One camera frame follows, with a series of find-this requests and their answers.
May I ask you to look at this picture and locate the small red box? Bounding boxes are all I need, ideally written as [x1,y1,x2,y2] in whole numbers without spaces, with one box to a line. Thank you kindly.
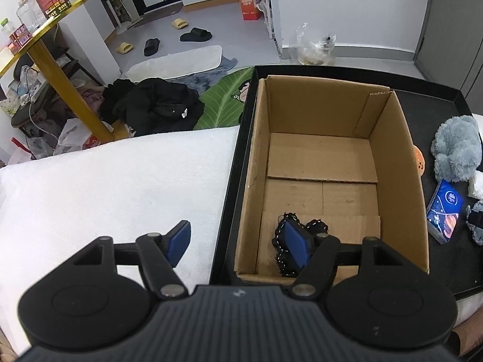
[9,24,34,49]

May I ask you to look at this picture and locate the brown cardboard box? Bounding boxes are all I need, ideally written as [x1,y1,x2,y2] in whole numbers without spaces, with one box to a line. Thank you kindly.
[235,75,431,285]

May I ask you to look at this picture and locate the orange soft ball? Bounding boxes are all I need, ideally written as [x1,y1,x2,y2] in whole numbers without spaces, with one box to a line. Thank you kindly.
[413,145,425,178]

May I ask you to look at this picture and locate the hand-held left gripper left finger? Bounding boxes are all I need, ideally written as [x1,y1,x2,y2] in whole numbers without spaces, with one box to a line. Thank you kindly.
[73,220,192,299]

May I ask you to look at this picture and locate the large red box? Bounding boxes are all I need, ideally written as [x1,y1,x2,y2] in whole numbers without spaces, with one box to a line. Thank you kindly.
[32,0,72,17]

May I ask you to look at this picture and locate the black clothes pile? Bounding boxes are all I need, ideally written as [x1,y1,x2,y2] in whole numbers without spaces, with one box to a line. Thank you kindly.
[99,77,205,137]

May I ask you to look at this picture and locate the black lace fabric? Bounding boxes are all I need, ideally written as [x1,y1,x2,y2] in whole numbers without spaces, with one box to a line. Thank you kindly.
[272,213,329,277]

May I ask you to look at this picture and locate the black shallow tray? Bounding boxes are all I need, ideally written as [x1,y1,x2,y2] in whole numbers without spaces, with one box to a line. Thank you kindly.
[208,65,483,298]

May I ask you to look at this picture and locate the blue-grey fluffy rug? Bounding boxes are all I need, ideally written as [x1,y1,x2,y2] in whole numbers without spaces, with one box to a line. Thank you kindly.
[166,55,239,100]

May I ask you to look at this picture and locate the clear plastic bag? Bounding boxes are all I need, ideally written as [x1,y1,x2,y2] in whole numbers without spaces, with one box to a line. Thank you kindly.
[295,23,337,66]

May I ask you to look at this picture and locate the black chair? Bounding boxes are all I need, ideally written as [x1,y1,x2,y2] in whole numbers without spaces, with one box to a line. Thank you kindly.
[11,26,101,129]

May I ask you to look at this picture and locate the green capped bottle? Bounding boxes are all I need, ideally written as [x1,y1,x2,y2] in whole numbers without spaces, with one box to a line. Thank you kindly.
[0,18,14,48]

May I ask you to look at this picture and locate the yellow round table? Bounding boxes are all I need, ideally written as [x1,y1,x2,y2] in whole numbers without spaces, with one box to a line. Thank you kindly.
[0,0,116,143]

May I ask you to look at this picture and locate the white tissue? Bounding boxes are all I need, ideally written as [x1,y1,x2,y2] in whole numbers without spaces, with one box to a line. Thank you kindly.
[468,171,483,197]

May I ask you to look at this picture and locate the orange cardboard box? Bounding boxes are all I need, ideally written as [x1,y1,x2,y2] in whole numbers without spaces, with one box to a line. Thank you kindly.
[237,0,265,21]

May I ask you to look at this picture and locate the white printed plastic bag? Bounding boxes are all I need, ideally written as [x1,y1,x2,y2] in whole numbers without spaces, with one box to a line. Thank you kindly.
[56,118,114,155]

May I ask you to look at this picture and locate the clear plastic jar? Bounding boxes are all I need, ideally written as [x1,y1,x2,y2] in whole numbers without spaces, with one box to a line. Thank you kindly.
[16,0,48,33]

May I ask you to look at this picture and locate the grey wardrobe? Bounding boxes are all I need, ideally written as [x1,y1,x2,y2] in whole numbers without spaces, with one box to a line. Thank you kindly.
[413,0,483,100]

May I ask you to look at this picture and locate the white floor mat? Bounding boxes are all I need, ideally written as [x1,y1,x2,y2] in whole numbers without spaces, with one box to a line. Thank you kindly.
[125,44,223,81]

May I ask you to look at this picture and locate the small blue plush piece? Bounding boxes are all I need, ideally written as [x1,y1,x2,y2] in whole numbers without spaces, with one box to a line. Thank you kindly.
[466,201,483,244]

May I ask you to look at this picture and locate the white standing fan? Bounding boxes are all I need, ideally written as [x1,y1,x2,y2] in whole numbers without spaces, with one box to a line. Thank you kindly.
[91,0,144,33]

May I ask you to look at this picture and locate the large blue plush toy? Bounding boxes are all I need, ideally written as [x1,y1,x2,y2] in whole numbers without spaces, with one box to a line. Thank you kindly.
[431,115,481,185]

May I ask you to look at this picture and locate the white storage rack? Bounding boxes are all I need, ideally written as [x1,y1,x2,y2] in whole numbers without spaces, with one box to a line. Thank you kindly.
[260,0,283,42]

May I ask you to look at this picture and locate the person's leg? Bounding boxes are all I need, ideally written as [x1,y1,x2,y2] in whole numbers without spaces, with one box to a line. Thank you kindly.
[449,309,483,359]

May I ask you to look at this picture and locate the green leaf rug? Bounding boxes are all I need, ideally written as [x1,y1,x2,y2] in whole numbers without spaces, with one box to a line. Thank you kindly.
[192,66,257,131]

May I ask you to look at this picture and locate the blue tissue pack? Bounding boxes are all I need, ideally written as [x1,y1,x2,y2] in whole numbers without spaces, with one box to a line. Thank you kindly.
[426,179,465,244]

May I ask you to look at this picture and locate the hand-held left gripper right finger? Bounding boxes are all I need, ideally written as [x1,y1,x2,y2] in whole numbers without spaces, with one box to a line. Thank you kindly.
[283,220,407,301]

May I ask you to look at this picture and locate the pink cloth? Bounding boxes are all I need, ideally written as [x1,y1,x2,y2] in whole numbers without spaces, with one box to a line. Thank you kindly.
[77,88,104,116]

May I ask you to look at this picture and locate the dark doormat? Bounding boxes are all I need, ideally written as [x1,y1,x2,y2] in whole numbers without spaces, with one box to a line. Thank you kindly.
[134,5,184,27]

